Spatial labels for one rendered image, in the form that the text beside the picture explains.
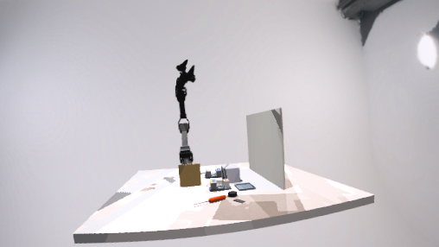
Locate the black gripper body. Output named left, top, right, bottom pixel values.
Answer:
left=176, top=66, right=195, bottom=85

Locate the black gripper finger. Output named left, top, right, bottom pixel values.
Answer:
left=187, top=65, right=195, bottom=78
left=178, top=60, right=188, bottom=68

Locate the orange-handled screwdriver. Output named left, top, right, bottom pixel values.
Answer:
left=197, top=195, right=226, bottom=204

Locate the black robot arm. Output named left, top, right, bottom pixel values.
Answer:
left=175, top=79, right=193, bottom=164

